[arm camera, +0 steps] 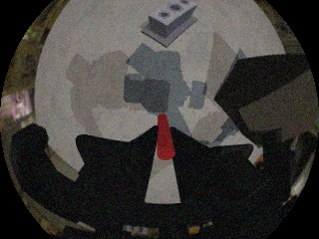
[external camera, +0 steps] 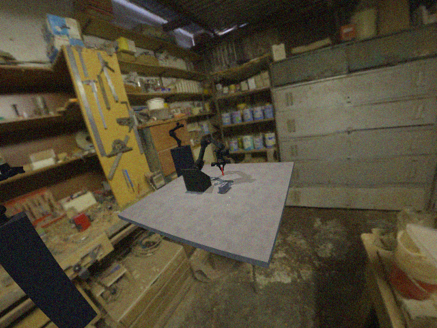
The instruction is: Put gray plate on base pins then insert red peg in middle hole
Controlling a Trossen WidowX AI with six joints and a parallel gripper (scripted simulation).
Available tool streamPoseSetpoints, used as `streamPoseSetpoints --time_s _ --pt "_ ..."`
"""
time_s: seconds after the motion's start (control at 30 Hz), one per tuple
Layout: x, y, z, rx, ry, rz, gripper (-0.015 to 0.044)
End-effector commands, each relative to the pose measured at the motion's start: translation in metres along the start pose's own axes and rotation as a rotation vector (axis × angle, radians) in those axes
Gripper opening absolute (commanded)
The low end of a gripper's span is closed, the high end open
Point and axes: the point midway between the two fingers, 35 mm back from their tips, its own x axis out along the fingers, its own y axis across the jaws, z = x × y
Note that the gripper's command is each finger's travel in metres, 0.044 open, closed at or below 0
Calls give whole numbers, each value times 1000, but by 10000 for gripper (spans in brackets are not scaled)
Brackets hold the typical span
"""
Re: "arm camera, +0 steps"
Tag red peg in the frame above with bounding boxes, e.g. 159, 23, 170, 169
157, 115, 175, 160

